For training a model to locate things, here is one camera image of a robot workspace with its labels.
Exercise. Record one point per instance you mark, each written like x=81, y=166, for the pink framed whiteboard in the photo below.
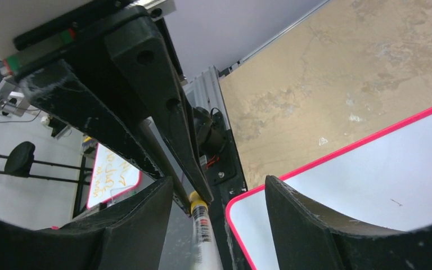
x=384, y=179

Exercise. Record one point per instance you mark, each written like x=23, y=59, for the black stool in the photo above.
x=21, y=159

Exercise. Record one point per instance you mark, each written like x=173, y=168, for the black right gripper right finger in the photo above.
x=310, y=235

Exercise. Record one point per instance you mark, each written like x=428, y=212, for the yellow marker cap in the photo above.
x=196, y=201

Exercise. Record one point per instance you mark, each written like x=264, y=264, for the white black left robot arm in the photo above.
x=104, y=68

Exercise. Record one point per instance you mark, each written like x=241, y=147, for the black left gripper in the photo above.
x=99, y=68

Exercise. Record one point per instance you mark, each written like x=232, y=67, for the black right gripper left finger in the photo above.
x=127, y=235

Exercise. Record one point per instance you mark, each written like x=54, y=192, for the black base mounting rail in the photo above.
x=223, y=171

